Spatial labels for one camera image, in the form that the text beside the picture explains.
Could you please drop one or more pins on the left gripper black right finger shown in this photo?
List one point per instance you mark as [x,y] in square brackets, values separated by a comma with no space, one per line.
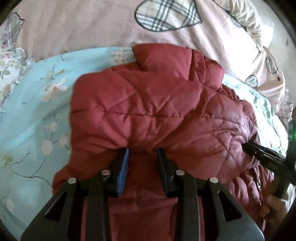
[179,184]

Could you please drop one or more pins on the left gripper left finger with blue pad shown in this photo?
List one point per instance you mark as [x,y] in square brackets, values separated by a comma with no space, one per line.
[107,183]

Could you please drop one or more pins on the red quilted puffer jacket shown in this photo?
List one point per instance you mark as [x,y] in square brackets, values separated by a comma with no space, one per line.
[173,98]

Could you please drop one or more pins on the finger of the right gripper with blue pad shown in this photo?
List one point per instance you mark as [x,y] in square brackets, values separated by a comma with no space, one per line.
[268,158]

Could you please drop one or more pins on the beige satin pillow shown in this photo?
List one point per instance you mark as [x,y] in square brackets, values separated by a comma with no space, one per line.
[245,13]

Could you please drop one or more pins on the light blue floral bed sheet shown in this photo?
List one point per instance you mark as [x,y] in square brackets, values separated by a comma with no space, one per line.
[35,131]

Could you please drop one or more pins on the person's right hand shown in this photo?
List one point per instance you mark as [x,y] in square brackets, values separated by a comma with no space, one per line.
[273,211]

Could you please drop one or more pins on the pink quilt with plaid hearts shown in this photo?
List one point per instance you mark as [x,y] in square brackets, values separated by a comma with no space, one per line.
[48,28]

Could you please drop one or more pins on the white pink floral pillow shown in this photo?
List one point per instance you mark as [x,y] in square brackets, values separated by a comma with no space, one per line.
[14,65]

